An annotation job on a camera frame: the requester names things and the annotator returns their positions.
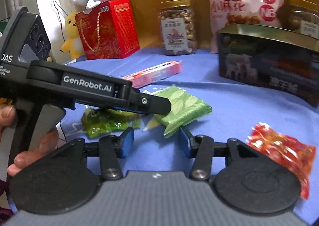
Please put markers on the person's left hand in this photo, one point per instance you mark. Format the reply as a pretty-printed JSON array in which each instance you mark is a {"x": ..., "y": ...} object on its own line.
[{"x": 47, "y": 144}]

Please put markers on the red gift box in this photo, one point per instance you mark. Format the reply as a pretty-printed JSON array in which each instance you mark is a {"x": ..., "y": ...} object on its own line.
[{"x": 108, "y": 31}]

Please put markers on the red snack bag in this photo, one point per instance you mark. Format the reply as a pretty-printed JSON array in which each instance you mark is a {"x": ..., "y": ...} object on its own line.
[{"x": 285, "y": 150}]

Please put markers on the yellow duck plush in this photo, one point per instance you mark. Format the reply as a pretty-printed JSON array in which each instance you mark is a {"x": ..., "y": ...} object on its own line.
[{"x": 73, "y": 44}]

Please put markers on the pink long snack box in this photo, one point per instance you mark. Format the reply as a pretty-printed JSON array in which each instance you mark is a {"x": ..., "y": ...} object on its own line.
[{"x": 153, "y": 74}]

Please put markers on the black tin box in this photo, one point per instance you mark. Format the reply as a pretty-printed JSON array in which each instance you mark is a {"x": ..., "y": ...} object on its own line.
[{"x": 270, "y": 57}]

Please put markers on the blue printed tablecloth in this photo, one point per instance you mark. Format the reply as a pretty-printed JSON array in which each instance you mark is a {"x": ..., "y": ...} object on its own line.
[{"x": 156, "y": 190}]

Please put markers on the light green snack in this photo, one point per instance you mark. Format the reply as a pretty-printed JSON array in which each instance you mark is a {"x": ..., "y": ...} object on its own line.
[{"x": 185, "y": 108}]

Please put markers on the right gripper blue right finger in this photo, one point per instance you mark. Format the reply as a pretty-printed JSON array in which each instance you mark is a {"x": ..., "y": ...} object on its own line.
[{"x": 201, "y": 149}]

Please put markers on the nut jar gold lid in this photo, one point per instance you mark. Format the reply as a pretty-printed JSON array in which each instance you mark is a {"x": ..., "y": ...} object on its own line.
[{"x": 176, "y": 19}]

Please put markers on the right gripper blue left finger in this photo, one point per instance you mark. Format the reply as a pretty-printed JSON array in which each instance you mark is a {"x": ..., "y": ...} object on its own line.
[{"x": 110, "y": 149}]

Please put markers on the green translucent candy bag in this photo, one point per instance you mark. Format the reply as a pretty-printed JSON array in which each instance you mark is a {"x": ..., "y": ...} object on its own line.
[{"x": 98, "y": 122}]

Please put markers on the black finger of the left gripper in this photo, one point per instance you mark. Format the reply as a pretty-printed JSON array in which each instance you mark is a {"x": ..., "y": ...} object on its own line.
[{"x": 151, "y": 104}]

